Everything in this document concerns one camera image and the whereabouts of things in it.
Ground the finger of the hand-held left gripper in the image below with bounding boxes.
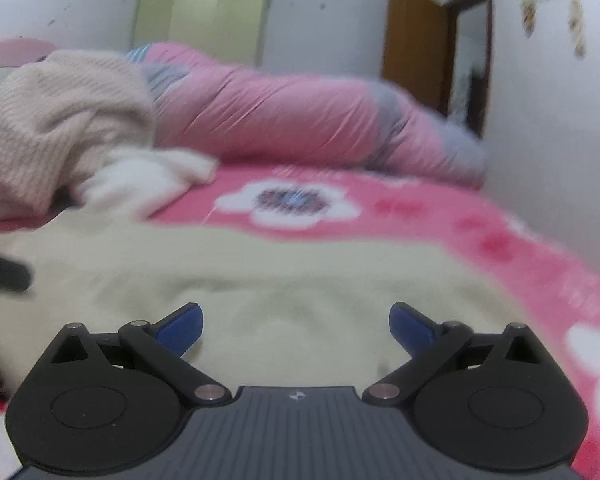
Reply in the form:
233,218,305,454
0,247,33,292

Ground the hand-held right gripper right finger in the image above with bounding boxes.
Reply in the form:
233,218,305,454
362,302,543,405

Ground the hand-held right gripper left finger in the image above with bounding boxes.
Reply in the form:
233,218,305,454
50,302,231,405

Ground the beige zip jacket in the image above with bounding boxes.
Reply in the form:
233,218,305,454
0,210,571,401

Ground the pink floral bed blanket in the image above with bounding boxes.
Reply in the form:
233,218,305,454
0,165,600,480

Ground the white fleece garment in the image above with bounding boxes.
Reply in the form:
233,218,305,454
75,149,220,221

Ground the pink houndstooth knit garment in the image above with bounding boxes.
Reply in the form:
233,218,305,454
0,50,156,216

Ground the pink and white headboard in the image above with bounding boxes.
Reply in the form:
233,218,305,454
0,37,56,101

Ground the pink and grey quilt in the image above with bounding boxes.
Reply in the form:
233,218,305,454
125,42,488,191

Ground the brown wooden door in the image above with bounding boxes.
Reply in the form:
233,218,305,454
382,0,451,113

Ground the pale yellow wardrobe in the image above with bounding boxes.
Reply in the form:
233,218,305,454
132,0,273,66

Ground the small wall ornament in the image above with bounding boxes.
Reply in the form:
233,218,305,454
521,0,539,39

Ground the long wall ornament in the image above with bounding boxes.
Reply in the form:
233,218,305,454
569,0,588,59

